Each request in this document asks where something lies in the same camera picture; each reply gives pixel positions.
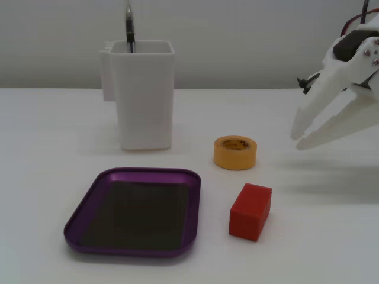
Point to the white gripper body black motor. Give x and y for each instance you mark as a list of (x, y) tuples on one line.
[(340, 69)]

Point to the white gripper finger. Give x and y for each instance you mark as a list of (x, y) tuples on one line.
[(322, 94), (361, 112)]

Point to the yellow tape roll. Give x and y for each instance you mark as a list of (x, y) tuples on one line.
[(234, 160)]

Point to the white rectangular pen holder box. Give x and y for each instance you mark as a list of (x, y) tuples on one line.
[(142, 103)]

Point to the red rectangular block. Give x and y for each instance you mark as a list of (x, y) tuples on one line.
[(247, 213)]

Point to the purple metal tray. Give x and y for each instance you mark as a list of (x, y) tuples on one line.
[(192, 207)]

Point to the black ballpoint pen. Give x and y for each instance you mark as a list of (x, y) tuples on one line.
[(129, 23)]

